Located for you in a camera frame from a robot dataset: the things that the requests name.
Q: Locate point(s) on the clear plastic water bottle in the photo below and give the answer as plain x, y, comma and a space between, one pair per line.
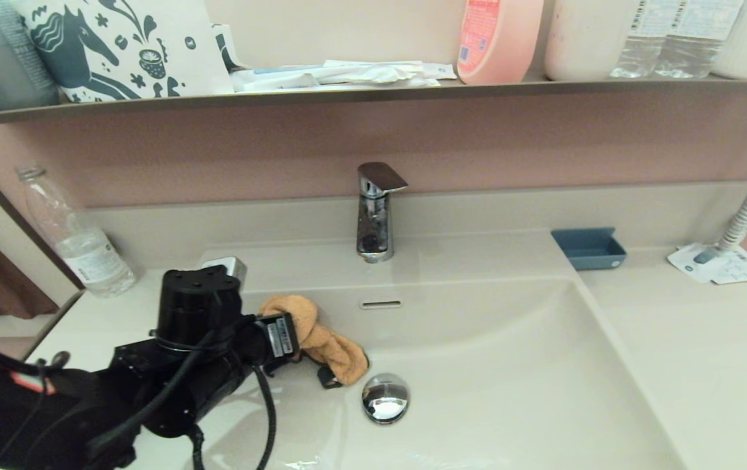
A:
693, 52
640, 59

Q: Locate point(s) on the chrome faucet body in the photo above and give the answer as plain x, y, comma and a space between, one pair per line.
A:
373, 225

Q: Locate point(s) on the orange grey-backed microfibre cloth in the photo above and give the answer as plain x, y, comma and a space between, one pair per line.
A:
327, 346

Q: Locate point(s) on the chrome drain stopper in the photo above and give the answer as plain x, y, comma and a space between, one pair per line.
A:
386, 398

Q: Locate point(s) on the white bag with horse print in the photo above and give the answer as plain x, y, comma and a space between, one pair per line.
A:
177, 65

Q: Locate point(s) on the blue soap dish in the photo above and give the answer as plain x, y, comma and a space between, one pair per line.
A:
592, 251

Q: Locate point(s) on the beige ceramic sink basin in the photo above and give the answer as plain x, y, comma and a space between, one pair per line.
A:
510, 391

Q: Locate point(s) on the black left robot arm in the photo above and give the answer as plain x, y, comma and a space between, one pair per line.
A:
21, 424

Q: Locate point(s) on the small white printed box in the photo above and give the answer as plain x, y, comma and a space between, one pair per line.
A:
226, 46

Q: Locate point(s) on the white packet with blue stripe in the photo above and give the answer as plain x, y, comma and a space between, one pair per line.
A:
278, 81

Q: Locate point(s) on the brown wall shelf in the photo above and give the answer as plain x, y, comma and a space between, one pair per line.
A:
347, 95

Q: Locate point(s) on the pink plastic bottle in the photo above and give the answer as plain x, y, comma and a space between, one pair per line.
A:
510, 46

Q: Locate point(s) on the capless clear plastic bottle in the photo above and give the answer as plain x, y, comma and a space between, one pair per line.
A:
86, 254

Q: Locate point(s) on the small white card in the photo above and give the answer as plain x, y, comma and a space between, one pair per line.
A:
443, 70

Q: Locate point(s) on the cream white jar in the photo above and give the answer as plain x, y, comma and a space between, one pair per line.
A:
582, 46

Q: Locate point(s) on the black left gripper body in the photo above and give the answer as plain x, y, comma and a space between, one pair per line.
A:
269, 343

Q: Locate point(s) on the white printed paper leaflet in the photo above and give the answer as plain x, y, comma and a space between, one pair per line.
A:
742, 269

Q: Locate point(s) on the white crumpled wrapper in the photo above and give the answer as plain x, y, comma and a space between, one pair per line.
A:
380, 72

